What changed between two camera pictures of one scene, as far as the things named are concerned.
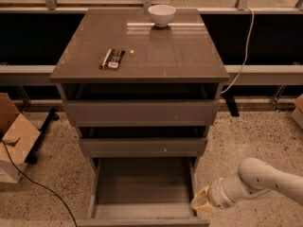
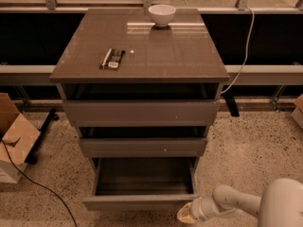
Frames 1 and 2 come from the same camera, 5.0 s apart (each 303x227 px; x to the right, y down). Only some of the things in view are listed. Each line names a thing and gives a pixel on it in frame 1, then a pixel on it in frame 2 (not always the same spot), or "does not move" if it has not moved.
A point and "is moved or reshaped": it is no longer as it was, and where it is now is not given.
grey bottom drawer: (143, 192) is moved or reshaped
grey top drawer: (141, 113) does not move
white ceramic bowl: (161, 14) does not move
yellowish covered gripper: (216, 193) -> (198, 209)
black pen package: (113, 60) does not move
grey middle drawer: (145, 148) does not move
